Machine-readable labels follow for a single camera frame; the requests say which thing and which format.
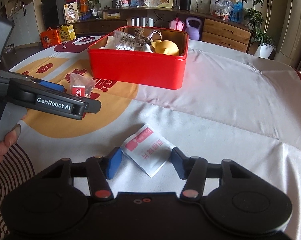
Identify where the cotton swab bag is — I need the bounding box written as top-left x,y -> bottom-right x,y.
114,30 -> 141,51

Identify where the brown plush toy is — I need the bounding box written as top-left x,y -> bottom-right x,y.
134,28 -> 151,46

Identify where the small clear snack bag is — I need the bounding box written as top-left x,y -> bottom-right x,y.
70,73 -> 96,98

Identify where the blue plastic bag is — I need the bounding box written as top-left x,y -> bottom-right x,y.
229,2 -> 243,23

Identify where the black cylindrical speaker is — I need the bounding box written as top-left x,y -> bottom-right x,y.
180,0 -> 191,11

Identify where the wooden tv cabinet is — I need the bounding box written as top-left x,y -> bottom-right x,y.
72,7 -> 253,53

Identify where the white face mask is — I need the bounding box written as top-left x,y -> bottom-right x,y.
141,30 -> 162,53

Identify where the orange gift bag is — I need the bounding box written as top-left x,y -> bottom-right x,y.
40,28 -> 61,49

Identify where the yellow rubber duck toy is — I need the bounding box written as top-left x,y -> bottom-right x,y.
151,40 -> 179,56

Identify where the yellow cardboard box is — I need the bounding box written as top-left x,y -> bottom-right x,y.
58,24 -> 76,42

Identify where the white wifi router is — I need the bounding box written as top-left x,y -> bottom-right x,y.
129,17 -> 154,28

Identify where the tall green potted plant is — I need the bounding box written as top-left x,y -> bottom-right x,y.
242,0 -> 276,59

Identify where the striped sleeve forearm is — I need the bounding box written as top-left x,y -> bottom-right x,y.
0,144 -> 35,239

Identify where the white red sachet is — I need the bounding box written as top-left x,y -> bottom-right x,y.
121,124 -> 175,178

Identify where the pink toy case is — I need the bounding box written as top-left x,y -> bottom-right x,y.
169,17 -> 185,31

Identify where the white standing air conditioner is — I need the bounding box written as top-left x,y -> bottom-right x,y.
275,0 -> 301,69

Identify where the person's left hand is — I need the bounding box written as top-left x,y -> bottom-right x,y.
0,124 -> 21,163

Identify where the printed white red tablecloth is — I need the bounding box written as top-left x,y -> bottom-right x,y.
12,41 -> 301,239

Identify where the purple kettlebell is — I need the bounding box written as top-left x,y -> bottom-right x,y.
185,17 -> 202,41

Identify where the picture book box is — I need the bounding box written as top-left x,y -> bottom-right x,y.
64,2 -> 79,24

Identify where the white knitted cloth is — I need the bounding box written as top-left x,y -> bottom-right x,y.
100,36 -> 120,50

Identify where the clear plastic bag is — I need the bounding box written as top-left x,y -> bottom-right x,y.
212,0 -> 233,21

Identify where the red metal tin box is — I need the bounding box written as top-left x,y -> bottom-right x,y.
88,26 -> 189,90

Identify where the black small fridge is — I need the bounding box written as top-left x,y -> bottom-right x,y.
41,0 -> 65,29

